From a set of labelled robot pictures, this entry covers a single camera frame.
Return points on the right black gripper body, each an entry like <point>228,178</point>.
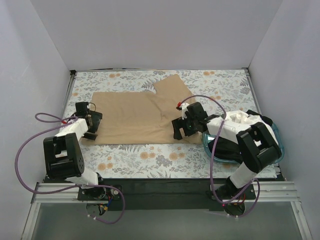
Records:
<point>181,126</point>

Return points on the floral patterned table mat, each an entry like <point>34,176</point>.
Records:
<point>215,89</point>

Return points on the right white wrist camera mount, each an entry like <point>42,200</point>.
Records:
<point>183,108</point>

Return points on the teal plastic basket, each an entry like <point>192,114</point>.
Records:
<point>208,141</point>

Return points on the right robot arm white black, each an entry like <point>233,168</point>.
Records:
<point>245,137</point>

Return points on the beige t shirt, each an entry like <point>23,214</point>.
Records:
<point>130,118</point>

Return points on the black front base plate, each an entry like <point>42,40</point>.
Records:
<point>172,194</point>

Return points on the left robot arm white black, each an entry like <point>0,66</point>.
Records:
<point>63,156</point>

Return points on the black t shirt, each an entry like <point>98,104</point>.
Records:
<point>227,148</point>

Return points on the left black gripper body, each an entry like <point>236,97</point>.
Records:
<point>95,120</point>

